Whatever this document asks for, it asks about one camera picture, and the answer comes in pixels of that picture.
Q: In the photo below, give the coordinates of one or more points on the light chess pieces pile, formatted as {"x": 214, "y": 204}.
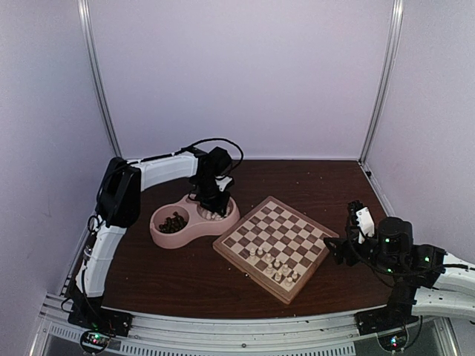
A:
{"x": 213, "y": 216}

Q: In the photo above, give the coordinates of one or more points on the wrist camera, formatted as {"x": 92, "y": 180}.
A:
{"x": 223, "y": 183}
{"x": 361, "y": 221}

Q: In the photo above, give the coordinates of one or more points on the right aluminium frame post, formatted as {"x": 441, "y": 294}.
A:
{"x": 393, "y": 39}

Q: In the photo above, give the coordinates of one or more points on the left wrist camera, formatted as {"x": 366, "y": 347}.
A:
{"x": 223, "y": 183}

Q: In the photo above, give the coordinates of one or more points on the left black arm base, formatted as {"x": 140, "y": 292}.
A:
{"x": 101, "y": 330}

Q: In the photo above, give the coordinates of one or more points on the pink double bowl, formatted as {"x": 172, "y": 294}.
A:
{"x": 196, "y": 226}

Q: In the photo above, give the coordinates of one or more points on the front aluminium rail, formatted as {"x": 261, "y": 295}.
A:
{"x": 150, "y": 334}

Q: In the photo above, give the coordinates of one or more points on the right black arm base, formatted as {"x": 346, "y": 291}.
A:
{"x": 389, "y": 327}

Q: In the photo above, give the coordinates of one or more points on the aluminium frame post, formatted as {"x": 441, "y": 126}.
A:
{"x": 88, "y": 33}
{"x": 393, "y": 39}

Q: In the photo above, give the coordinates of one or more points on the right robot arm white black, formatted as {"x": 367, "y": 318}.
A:
{"x": 427, "y": 280}

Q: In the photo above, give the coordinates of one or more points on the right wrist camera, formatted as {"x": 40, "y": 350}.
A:
{"x": 361, "y": 221}

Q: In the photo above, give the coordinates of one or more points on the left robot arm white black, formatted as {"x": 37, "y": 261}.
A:
{"x": 118, "y": 203}

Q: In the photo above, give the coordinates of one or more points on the left aluminium frame post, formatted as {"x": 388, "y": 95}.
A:
{"x": 88, "y": 33}

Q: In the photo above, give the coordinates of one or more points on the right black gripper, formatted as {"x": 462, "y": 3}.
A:
{"x": 342, "y": 245}

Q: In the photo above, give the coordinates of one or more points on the light chess piece tall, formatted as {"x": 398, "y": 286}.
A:
{"x": 252, "y": 254}

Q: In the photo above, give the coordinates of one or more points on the wooden chess board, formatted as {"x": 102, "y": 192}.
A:
{"x": 287, "y": 234}

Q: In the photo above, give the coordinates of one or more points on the dark chess pieces pile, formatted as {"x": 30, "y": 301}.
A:
{"x": 172, "y": 224}

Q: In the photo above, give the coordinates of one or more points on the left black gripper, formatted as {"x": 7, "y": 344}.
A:
{"x": 217, "y": 205}

